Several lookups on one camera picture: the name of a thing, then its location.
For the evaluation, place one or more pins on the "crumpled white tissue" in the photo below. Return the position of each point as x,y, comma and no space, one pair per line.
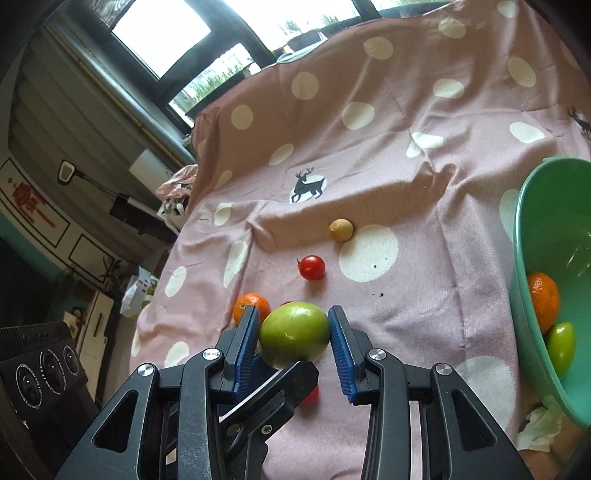
540,424

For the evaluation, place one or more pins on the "pink crumpled cloth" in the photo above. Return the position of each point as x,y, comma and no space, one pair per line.
180,177

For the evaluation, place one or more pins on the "large green round fruit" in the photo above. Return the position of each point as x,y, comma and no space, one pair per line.
295,334

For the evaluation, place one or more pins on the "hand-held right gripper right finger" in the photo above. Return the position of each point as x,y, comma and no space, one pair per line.
341,350

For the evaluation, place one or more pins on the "white cabinet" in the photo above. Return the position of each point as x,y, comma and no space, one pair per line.
99,323

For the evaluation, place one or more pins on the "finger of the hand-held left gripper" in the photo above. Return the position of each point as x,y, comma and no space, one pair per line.
286,387

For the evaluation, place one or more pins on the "black appliance with round dials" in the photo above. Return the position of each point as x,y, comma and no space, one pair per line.
41,369

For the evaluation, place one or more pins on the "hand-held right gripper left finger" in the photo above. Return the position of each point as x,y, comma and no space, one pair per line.
244,350

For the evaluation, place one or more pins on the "pink dotted deer blanket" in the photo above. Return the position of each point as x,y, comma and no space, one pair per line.
415,161

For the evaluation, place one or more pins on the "orange tangerine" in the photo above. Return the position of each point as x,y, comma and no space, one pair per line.
542,300
258,304

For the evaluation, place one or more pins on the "small green fruit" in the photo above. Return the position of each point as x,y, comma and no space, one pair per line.
561,346

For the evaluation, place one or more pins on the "tan longan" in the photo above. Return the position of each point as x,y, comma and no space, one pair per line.
341,229

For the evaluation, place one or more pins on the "green plastic bowl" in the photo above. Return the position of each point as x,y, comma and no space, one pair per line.
554,221

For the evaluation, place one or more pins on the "red wall decoration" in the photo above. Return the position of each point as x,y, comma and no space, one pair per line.
27,198

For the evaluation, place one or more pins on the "window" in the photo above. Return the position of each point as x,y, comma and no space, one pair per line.
161,37

